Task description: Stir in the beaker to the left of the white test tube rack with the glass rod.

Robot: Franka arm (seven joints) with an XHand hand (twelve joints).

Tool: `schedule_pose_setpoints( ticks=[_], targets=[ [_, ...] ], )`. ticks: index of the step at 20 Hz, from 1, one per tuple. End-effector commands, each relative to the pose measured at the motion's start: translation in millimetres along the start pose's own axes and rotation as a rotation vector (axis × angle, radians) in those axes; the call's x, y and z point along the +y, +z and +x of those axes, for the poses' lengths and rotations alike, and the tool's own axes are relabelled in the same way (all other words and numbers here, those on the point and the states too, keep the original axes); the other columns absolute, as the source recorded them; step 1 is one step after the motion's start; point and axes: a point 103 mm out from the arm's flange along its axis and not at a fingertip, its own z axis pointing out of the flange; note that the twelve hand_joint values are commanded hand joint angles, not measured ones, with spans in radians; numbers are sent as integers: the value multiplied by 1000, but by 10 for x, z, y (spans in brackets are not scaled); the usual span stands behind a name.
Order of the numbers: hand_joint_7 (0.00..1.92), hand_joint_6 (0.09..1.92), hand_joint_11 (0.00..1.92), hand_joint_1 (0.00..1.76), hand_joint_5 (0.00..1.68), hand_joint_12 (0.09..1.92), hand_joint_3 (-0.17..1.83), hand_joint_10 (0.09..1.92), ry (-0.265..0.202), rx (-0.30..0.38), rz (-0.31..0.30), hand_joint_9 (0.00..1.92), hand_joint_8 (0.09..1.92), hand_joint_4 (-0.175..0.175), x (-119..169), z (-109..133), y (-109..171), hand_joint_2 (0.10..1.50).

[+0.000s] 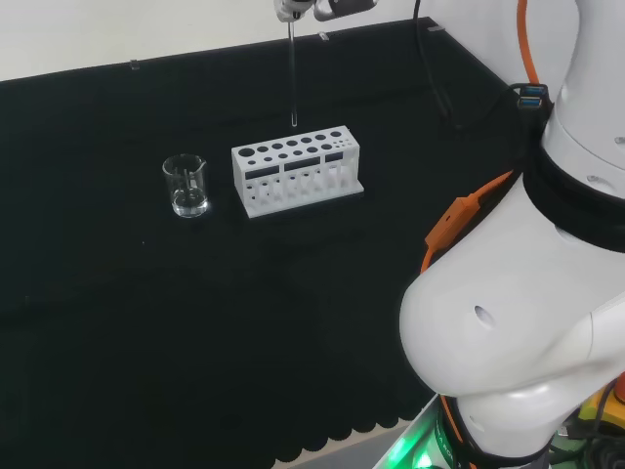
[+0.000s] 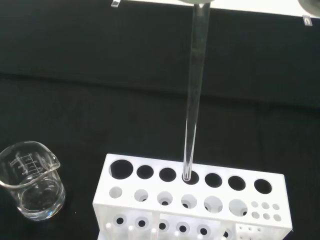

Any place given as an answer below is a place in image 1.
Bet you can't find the clear glass beaker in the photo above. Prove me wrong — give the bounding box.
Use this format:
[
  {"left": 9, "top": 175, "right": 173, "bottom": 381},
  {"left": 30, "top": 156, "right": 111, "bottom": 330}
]
[{"left": 161, "top": 153, "right": 212, "bottom": 220}]

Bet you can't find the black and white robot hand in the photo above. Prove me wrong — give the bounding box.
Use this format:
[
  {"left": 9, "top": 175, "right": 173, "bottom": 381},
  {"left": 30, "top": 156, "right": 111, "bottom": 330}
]
[{"left": 274, "top": 0, "right": 380, "bottom": 23}]

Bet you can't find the black cable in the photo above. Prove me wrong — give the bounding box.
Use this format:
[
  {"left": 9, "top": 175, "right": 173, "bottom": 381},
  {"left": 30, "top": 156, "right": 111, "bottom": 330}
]
[{"left": 412, "top": 0, "right": 463, "bottom": 131}]

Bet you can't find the yellow stop button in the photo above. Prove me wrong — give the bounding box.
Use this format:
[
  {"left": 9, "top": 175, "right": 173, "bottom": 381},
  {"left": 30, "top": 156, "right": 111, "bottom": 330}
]
[{"left": 578, "top": 370, "right": 625, "bottom": 441}]

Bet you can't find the white test tube rack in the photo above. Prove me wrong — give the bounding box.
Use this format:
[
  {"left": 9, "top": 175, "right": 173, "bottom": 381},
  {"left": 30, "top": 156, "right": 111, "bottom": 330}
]
[{"left": 230, "top": 125, "right": 366, "bottom": 220}]

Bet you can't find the orange cable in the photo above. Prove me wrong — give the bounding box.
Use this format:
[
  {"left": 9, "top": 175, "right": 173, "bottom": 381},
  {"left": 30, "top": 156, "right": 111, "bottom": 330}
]
[{"left": 420, "top": 0, "right": 541, "bottom": 469}]

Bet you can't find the clear glass rod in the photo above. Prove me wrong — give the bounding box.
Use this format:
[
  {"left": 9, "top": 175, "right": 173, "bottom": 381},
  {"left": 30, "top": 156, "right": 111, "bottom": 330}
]
[{"left": 286, "top": 17, "right": 300, "bottom": 128}]

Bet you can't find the black bench cloth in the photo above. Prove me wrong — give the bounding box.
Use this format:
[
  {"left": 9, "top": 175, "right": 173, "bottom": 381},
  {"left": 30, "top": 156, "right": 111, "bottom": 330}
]
[{"left": 0, "top": 17, "right": 531, "bottom": 469}]

